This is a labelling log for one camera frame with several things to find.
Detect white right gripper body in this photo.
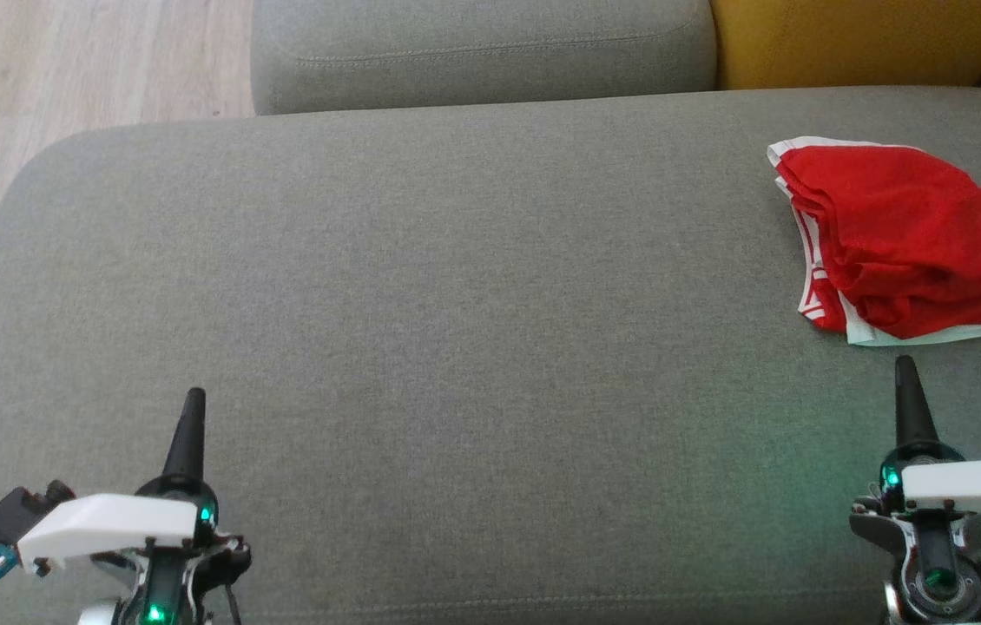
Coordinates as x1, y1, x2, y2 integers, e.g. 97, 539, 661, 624
879, 443, 981, 527

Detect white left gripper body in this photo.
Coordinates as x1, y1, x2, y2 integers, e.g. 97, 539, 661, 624
17, 477, 221, 572

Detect grey sofa back cushion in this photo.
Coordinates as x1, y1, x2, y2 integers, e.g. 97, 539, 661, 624
250, 0, 719, 116

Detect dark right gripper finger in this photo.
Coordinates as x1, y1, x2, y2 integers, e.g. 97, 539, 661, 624
894, 355, 942, 451

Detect yellow sofa cushion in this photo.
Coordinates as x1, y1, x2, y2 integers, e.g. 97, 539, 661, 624
710, 0, 981, 92

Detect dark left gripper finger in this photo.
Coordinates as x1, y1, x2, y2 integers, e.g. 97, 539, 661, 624
161, 387, 209, 484

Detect red shorts with white band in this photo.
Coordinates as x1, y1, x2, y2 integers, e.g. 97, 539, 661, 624
777, 146, 981, 346

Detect grey fabric sofa seat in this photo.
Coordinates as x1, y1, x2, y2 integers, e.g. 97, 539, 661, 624
0, 84, 981, 625

